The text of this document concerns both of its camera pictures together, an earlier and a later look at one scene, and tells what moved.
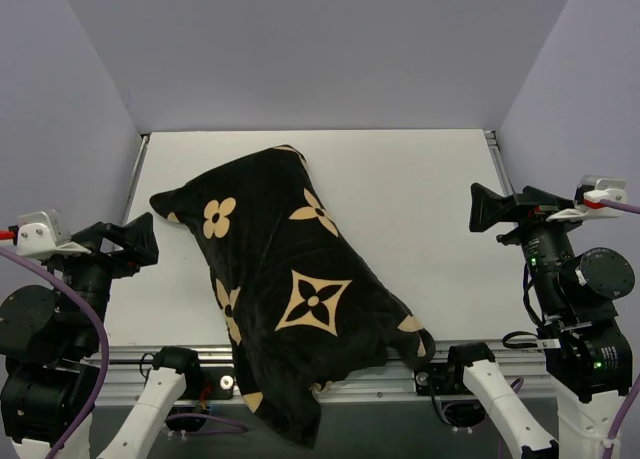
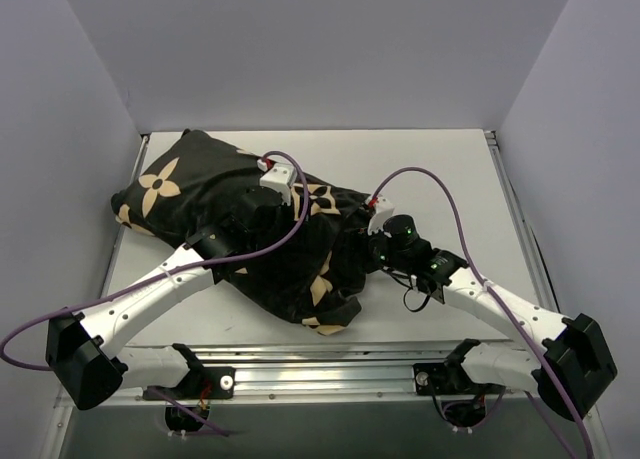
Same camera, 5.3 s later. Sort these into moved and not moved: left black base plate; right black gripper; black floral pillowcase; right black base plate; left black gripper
Moved: black floral pillowcase; left black gripper; right black gripper
Not moved: right black base plate; left black base plate
